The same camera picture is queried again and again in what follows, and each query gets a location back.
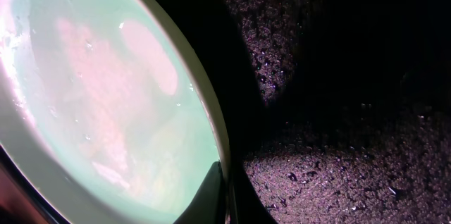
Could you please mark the mint green plate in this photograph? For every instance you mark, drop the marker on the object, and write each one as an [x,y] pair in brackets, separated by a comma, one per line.
[106,110]

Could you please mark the round black serving tray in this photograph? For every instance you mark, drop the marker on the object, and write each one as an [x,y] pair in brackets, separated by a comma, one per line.
[336,111]

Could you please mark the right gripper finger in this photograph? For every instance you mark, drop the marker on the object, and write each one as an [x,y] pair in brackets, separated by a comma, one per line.
[208,205]

